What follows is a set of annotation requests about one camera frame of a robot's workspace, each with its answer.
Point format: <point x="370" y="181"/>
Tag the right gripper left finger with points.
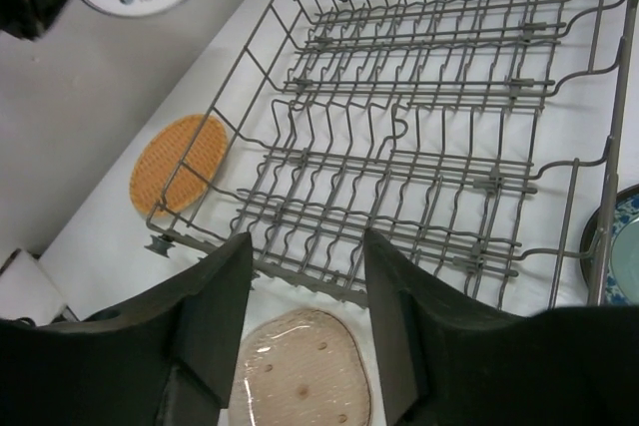
<point x="166" y="356"/>

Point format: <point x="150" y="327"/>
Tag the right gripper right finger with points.
<point x="445" y="358"/>

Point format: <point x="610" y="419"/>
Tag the orange woven round plate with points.
<point x="174" y="169"/>

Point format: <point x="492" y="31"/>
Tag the brown translucent square plate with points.
<point x="301" y="368"/>

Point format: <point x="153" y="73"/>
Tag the blue floral teal plate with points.
<point x="621" y="284"/>

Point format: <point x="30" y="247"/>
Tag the grey wire dish rack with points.
<point x="481" y="137"/>

